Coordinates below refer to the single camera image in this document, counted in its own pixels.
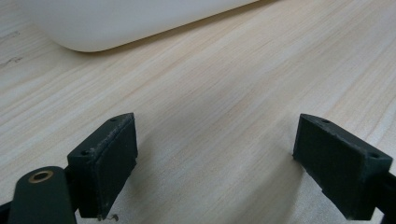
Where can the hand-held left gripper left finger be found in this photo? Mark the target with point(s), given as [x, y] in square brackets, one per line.
[106, 168]

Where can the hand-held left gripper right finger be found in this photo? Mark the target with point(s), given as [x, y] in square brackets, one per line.
[339, 168]

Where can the white plastic container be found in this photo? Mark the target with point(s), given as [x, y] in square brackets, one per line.
[124, 21]

